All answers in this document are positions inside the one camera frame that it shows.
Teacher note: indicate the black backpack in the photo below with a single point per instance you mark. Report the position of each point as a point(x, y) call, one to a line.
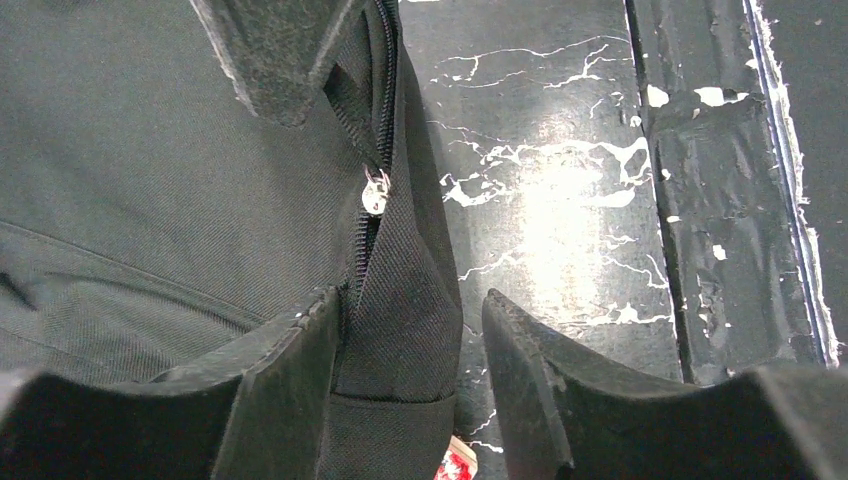
point(148, 218)

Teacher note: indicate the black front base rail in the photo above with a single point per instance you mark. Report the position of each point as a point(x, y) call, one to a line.
point(744, 264)

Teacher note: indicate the red treehouse book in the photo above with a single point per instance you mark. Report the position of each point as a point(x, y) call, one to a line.
point(459, 462)

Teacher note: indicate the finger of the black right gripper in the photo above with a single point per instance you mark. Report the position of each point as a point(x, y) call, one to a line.
point(278, 54)

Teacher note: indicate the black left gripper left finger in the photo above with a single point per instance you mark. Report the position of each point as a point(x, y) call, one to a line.
point(252, 409)

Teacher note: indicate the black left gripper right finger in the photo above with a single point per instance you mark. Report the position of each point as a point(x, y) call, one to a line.
point(568, 412)

